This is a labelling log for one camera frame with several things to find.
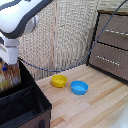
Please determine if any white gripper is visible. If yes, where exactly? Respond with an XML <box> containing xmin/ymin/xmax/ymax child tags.
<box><xmin>0</xmin><ymin>35</ymin><xmax>21</xmax><ymax>73</ymax></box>

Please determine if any red yellow cereal bar box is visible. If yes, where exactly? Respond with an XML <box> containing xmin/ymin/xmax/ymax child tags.
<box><xmin>0</xmin><ymin>60</ymin><xmax>22</xmax><ymax>93</ymax></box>

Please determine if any black fabric storage box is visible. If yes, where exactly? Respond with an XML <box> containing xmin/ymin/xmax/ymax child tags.
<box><xmin>0</xmin><ymin>60</ymin><xmax>53</xmax><ymax>128</ymax></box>

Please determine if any yellow bowl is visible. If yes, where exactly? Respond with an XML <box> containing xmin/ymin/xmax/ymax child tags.
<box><xmin>51</xmin><ymin>74</ymin><xmax>69</xmax><ymax>89</ymax></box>

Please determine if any woven reed curtain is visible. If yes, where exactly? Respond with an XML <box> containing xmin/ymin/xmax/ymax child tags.
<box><xmin>17</xmin><ymin>0</ymin><xmax>101</xmax><ymax>80</ymax></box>

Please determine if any blue bowl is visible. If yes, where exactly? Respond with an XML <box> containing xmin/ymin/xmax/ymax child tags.
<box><xmin>70</xmin><ymin>80</ymin><xmax>89</xmax><ymax>96</ymax></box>

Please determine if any brown drawer front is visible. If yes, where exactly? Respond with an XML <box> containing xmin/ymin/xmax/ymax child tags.
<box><xmin>88</xmin><ymin>42</ymin><xmax>128</xmax><ymax>81</ymax></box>
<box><xmin>95</xmin><ymin>13</ymin><xmax>128</xmax><ymax>51</ymax></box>

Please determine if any dark wooden drawer cabinet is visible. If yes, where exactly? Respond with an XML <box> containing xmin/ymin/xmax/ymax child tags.
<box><xmin>86</xmin><ymin>9</ymin><xmax>128</xmax><ymax>84</ymax></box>

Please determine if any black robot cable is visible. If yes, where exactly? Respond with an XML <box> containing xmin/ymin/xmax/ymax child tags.
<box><xmin>18</xmin><ymin>0</ymin><xmax>128</xmax><ymax>73</ymax></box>

